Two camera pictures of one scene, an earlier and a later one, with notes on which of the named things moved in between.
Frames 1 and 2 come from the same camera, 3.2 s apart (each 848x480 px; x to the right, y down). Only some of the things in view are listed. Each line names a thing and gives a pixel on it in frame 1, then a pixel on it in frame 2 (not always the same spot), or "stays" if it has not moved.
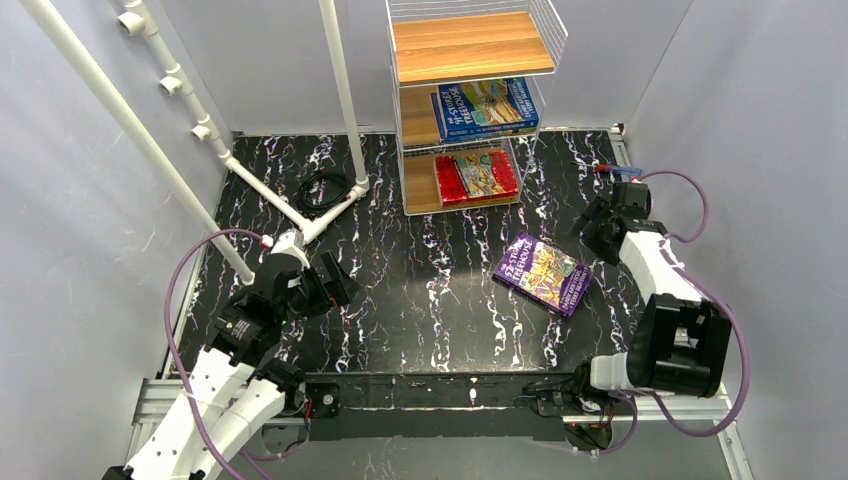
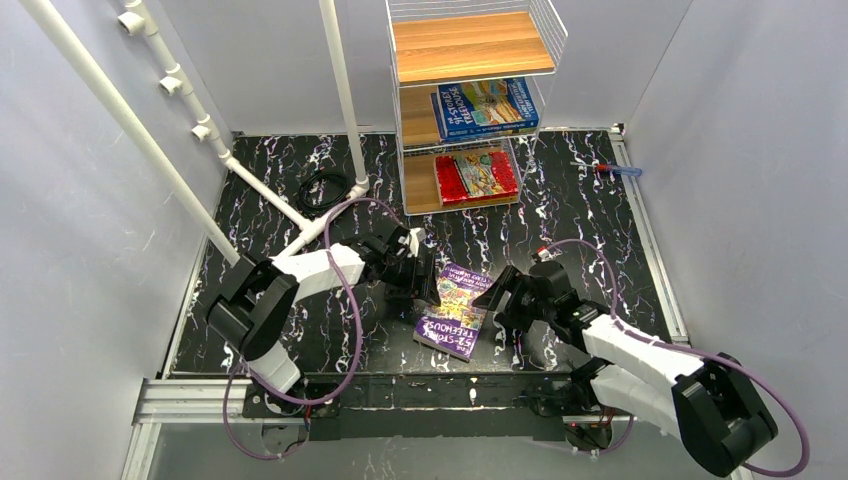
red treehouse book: x=472 y=176 stays
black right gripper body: x=602 y=221 -> x=515 y=296
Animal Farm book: x=436 y=108 stays
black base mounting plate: x=433 y=406 stays
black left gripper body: x=334 y=283 -> x=419 y=270
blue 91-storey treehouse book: x=486 y=107 stays
